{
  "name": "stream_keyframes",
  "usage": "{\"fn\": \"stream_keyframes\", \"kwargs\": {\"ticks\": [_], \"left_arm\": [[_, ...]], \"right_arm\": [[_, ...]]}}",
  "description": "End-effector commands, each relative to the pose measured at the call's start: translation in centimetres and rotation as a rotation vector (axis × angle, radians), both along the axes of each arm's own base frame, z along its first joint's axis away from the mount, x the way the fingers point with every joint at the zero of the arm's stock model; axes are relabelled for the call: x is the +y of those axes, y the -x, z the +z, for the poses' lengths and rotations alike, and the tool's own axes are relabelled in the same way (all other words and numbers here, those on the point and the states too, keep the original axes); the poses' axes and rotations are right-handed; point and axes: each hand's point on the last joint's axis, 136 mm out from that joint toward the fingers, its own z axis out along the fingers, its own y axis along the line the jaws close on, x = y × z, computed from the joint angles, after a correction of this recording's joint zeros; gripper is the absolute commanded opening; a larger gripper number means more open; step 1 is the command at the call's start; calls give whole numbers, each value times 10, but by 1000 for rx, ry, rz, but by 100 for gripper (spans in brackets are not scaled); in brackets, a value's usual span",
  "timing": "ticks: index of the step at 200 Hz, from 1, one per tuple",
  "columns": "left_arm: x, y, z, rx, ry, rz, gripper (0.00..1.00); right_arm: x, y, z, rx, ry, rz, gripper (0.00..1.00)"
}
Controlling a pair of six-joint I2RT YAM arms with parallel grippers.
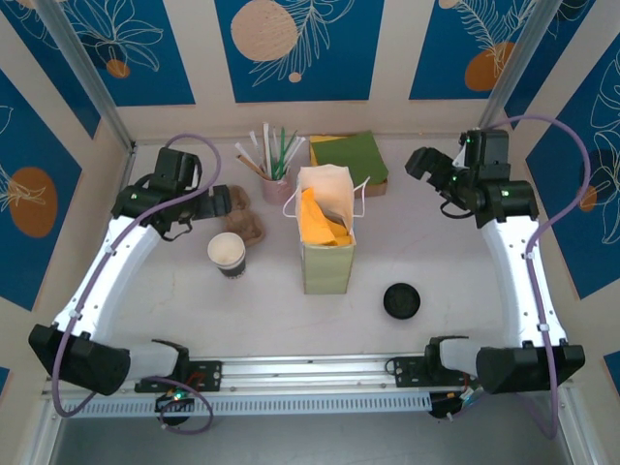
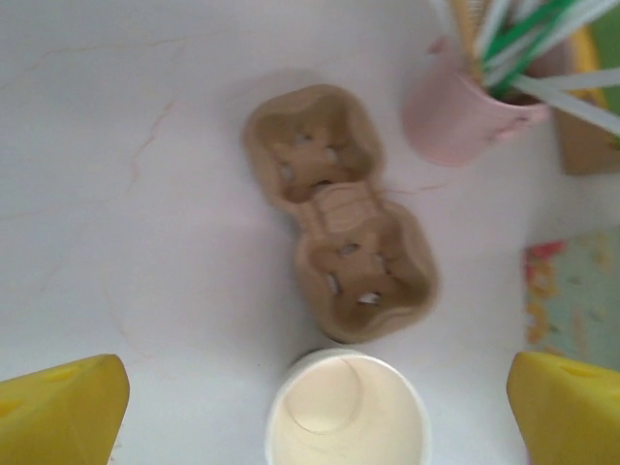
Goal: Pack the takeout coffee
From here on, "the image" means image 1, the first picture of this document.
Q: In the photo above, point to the pink straw holder cup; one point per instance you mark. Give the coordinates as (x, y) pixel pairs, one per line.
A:
(278, 194)

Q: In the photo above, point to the green paper napkin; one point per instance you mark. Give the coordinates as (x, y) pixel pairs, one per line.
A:
(353, 155)

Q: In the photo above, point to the yellow paper napkin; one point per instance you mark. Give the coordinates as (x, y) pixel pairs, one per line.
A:
(315, 223)

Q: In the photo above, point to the white paper coffee cup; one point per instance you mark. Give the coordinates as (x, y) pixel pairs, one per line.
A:
(225, 249)

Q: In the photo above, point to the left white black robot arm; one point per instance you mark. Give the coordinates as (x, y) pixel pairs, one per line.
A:
(111, 276)

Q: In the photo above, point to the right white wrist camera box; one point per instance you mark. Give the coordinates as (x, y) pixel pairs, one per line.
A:
(461, 157)

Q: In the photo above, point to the brown pulp cup carrier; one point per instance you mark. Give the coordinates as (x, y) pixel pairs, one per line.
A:
(247, 225)

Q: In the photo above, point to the small black controller board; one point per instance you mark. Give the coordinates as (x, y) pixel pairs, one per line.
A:
(174, 398)
(443, 409)

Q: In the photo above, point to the green straw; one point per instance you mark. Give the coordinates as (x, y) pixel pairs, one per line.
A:
(290, 145)
(282, 145)

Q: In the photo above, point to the aluminium frame post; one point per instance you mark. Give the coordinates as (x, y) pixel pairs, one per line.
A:
(513, 68)
(82, 68)

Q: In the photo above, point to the black plastic cup lid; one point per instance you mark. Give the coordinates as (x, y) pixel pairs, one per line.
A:
(401, 300)

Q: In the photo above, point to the pale green paper bag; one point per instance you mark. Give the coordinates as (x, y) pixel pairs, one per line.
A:
(327, 271)

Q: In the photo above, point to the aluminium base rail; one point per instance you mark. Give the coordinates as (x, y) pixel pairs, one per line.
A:
(310, 373)

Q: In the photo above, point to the brown kraft wrapped straw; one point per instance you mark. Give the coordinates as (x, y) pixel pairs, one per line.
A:
(252, 167)

